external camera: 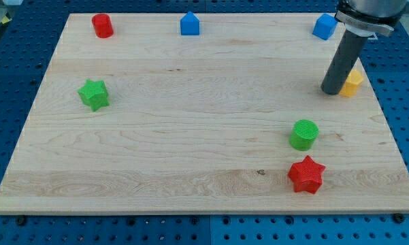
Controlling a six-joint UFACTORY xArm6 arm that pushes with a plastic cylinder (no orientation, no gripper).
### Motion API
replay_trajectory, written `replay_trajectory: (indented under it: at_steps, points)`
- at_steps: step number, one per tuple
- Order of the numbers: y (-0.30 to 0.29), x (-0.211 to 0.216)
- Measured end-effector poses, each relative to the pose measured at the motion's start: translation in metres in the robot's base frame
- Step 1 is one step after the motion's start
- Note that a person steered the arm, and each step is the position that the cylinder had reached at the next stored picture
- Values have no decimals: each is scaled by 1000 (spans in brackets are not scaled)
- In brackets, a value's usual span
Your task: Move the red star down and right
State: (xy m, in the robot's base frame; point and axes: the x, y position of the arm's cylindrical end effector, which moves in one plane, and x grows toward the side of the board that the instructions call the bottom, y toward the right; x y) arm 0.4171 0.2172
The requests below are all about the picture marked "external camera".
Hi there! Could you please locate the red star block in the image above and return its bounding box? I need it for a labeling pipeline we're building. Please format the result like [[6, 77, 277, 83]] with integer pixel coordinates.
[[288, 155, 326, 194]]

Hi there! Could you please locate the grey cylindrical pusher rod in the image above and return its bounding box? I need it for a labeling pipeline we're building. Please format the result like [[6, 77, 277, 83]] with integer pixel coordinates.
[[321, 30, 367, 95]]

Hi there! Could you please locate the green cylinder block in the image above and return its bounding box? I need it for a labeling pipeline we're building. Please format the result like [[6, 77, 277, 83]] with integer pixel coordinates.
[[289, 119, 319, 151]]

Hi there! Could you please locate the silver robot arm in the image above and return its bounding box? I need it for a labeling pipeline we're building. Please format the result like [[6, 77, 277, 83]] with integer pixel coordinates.
[[321, 0, 407, 95]]

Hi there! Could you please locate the red cylinder block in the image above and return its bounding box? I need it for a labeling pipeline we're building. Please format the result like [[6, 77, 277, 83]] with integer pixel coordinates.
[[91, 14, 114, 38]]

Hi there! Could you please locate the blue cube block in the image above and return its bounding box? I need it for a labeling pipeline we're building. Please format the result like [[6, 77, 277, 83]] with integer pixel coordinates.
[[312, 14, 338, 40]]

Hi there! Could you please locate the blue house-shaped block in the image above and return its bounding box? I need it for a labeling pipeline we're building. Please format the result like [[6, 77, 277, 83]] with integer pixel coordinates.
[[180, 12, 200, 35]]

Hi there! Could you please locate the green star block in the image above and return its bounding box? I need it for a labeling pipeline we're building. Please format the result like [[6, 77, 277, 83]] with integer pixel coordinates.
[[78, 80, 110, 112]]

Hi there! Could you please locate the wooden board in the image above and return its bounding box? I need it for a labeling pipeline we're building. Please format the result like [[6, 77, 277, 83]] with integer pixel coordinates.
[[0, 14, 409, 215]]

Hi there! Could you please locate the yellow hexagon block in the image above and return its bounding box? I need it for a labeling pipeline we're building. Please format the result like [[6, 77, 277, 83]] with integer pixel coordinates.
[[339, 70, 363, 97]]

